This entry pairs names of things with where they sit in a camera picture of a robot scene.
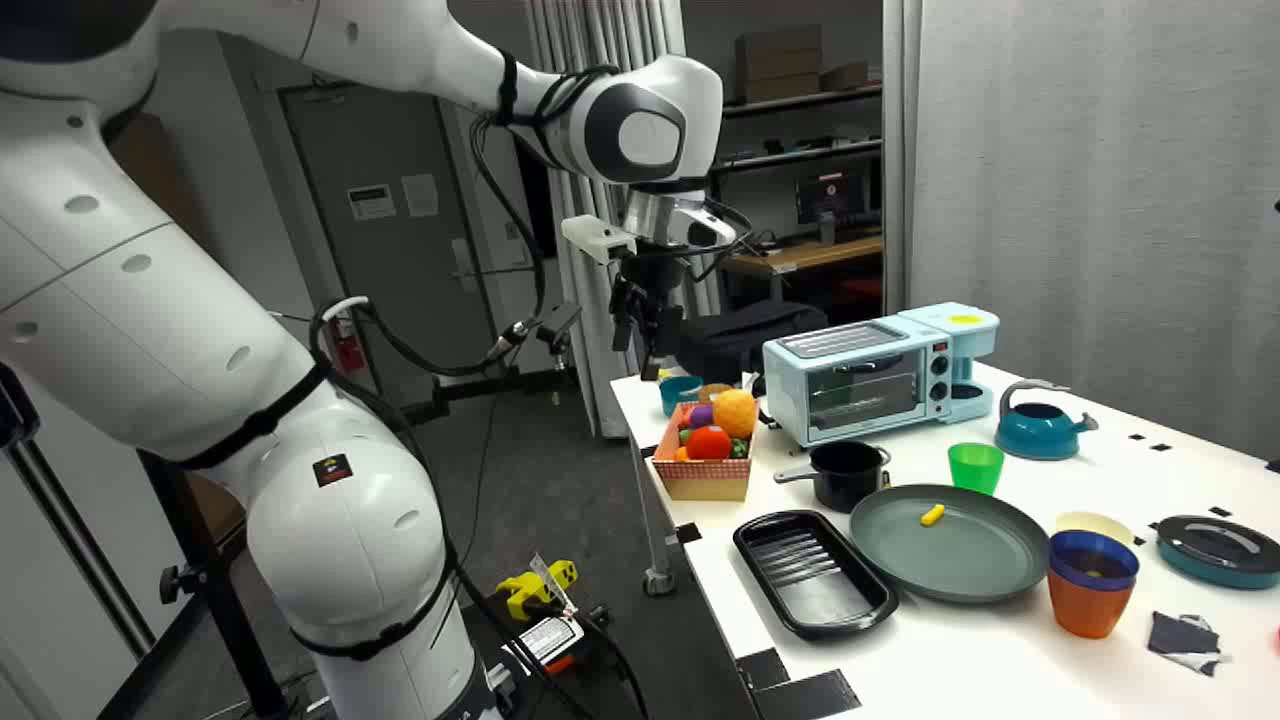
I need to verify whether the brown wooden panel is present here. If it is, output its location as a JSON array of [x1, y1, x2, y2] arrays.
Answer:
[[103, 112, 212, 263]]

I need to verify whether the red toy tomato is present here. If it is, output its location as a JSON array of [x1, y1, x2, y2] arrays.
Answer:
[[682, 421, 737, 463]]

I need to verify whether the crumpled black silver foil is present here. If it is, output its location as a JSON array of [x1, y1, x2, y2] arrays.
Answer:
[[1142, 608, 1229, 681]]

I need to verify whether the black rectangular tray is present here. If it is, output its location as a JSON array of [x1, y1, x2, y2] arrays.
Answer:
[[729, 509, 905, 644]]

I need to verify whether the pleated white curtain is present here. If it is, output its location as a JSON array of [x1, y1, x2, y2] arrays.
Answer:
[[520, 0, 733, 443]]

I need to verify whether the orange plastic cup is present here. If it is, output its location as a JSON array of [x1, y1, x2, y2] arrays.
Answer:
[[1045, 570, 1137, 644]]

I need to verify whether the orange toy fruit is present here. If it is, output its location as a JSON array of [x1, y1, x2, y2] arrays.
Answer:
[[709, 385, 765, 443]]

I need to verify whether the grey door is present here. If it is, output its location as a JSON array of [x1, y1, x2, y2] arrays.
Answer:
[[274, 81, 499, 391]]

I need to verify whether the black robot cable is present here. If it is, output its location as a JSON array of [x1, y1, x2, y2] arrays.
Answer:
[[308, 112, 565, 403]]

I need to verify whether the translucent blue plastic cup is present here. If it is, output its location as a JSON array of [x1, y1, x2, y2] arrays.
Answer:
[[1045, 527, 1142, 594]]

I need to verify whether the small teal cup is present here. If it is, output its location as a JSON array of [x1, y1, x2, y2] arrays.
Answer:
[[654, 371, 709, 415]]

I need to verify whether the white red floor device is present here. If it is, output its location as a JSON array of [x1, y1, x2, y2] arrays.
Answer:
[[513, 613, 591, 681]]

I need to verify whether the small cream bowl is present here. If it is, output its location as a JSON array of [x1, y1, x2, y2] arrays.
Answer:
[[1052, 509, 1139, 549]]

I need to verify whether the small wooden crate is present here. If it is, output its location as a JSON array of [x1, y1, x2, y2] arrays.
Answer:
[[646, 403, 757, 509]]

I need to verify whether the grey green round plate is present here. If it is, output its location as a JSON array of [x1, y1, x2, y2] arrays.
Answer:
[[847, 479, 1052, 608]]

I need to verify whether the small black pot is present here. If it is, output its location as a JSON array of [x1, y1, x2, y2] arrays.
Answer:
[[771, 440, 894, 515]]

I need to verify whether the teal toy pan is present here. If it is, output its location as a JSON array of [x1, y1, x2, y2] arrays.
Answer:
[[1148, 510, 1280, 591]]

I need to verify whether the black tripod stand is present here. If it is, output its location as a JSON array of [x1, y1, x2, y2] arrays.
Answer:
[[0, 358, 292, 720]]

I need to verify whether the metal table clamp rod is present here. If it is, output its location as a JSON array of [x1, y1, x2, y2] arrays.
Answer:
[[636, 452, 688, 599]]

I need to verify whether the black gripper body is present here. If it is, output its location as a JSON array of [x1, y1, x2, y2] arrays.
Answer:
[[612, 243, 696, 324]]

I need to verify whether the teal toy kettle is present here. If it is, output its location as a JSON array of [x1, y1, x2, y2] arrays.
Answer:
[[992, 380, 1099, 463]]

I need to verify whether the yellow toy figure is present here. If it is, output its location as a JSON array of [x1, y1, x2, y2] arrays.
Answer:
[[490, 557, 585, 624]]

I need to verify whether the green plastic cup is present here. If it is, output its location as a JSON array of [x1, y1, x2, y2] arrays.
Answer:
[[943, 440, 1009, 501]]

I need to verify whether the light blue toaster oven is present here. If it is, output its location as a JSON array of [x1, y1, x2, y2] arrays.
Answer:
[[760, 300, 1002, 452]]

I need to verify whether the wooden desk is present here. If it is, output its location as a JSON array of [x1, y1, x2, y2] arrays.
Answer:
[[725, 231, 889, 282]]

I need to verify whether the red fire extinguisher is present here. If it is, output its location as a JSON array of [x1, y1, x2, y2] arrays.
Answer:
[[328, 311, 371, 380]]

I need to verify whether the dark storage shelf rack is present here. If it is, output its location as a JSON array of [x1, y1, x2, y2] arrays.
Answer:
[[710, 0, 892, 324]]

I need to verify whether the brown cardboard box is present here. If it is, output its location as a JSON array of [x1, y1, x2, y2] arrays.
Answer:
[[737, 25, 828, 102]]

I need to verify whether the white paper notice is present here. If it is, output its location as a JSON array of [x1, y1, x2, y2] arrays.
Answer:
[[399, 172, 443, 219], [342, 181, 399, 229]]

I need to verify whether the large black tape piece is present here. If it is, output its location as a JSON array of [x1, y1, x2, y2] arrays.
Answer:
[[750, 669, 862, 720], [733, 647, 791, 696]]

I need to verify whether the smooth white curtain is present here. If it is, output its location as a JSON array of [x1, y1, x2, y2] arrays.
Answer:
[[905, 0, 1280, 461]]

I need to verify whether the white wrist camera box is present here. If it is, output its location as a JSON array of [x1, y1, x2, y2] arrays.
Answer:
[[554, 213, 638, 273]]

